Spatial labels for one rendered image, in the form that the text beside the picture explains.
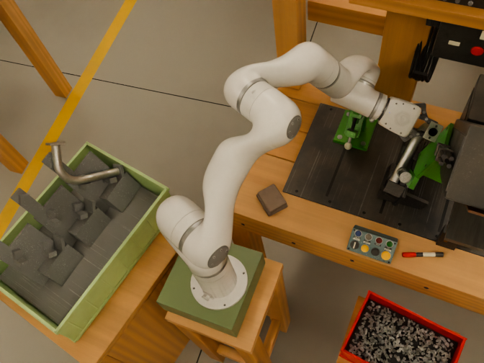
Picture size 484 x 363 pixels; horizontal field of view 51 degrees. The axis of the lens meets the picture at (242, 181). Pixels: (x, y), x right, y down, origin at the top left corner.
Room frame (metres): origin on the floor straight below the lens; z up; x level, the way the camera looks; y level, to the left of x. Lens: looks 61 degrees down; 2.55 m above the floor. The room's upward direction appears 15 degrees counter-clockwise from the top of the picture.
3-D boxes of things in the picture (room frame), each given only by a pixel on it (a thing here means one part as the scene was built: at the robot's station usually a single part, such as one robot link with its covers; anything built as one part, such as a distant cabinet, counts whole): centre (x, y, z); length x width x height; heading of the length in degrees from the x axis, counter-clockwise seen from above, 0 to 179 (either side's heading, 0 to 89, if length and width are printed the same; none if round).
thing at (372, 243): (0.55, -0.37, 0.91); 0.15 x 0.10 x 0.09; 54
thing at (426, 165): (0.67, -0.60, 1.17); 0.13 x 0.12 x 0.20; 54
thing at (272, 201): (0.80, -0.09, 0.91); 0.10 x 0.08 x 0.03; 14
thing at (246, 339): (0.54, 0.16, 0.83); 0.32 x 0.32 x 0.04; 55
